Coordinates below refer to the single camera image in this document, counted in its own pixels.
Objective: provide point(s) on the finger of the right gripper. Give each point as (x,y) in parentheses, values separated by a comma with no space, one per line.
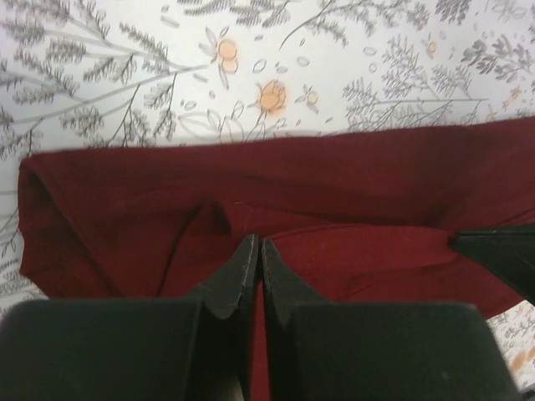
(507,252)

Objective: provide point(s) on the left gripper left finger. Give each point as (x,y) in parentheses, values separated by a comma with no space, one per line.
(196,347)

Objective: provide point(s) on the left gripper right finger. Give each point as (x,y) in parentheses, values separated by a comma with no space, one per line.
(323,350)

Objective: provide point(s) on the dark red t shirt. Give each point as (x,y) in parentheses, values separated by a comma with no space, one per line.
(361,218)

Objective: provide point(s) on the floral patterned table mat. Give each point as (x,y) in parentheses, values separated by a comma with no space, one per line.
(78,75)

